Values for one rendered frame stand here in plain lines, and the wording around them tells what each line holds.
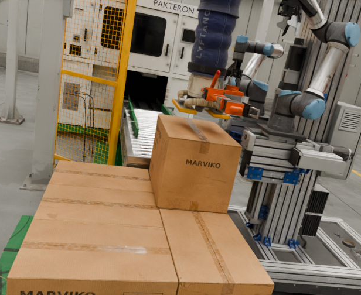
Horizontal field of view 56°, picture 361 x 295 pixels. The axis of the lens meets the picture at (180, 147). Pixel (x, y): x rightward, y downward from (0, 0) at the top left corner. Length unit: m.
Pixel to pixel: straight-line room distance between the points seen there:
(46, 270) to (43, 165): 1.96
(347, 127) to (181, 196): 1.13
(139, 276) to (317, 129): 1.46
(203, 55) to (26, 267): 1.31
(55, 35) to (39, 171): 1.18
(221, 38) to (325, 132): 0.91
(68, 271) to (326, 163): 1.41
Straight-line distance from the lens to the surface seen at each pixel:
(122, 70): 3.07
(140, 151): 2.76
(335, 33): 2.04
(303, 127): 2.27
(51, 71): 3.06
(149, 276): 1.37
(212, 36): 1.93
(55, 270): 1.37
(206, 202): 1.91
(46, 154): 3.21
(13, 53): 5.28
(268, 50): 2.38
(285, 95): 2.00
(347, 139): 2.38
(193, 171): 1.82
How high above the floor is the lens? 1.36
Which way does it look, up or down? 15 degrees down
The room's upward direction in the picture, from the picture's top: 11 degrees clockwise
